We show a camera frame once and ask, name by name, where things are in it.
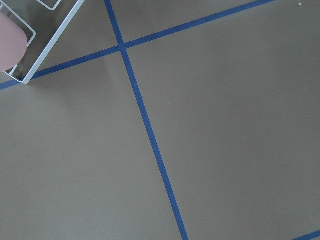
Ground pink plate in rack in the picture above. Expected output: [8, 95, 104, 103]
[0, 12, 28, 72]

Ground white wire dish rack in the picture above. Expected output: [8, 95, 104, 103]
[0, 0, 84, 85]

